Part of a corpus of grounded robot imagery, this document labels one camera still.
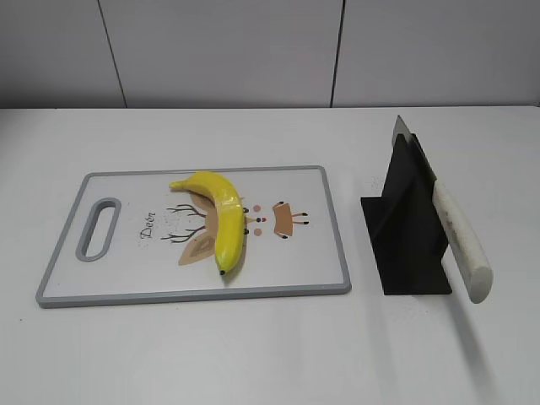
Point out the white-handled kitchen knife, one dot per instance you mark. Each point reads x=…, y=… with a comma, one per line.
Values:
x=475, y=269

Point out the yellow plastic banana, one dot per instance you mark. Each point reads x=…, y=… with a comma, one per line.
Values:
x=230, y=212

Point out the white grey-rimmed cutting board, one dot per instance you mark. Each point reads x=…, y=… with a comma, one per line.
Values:
x=129, y=239

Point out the black knife stand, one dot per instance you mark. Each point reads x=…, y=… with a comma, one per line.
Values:
x=405, y=231

